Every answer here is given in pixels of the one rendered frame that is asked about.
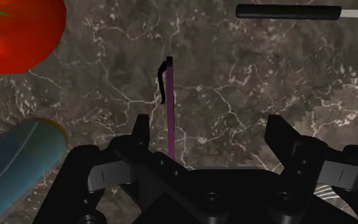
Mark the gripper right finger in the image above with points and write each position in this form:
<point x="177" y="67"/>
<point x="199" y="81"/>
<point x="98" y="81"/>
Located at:
<point x="302" y="152"/>

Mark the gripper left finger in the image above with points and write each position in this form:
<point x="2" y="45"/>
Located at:
<point x="121" y="155"/>

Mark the silver ridged metal object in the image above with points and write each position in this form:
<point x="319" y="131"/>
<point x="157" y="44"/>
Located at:
<point x="326" y="191"/>

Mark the purple pen with black clip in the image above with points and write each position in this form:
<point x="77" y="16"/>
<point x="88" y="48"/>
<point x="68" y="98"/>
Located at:
<point x="170" y="108"/>

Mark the blue cylindrical bottle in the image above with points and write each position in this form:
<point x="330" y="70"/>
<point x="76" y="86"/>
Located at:
<point x="14" y="164"/>

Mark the red tomato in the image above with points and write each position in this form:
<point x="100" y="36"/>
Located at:
<point x="14" y="37"/>

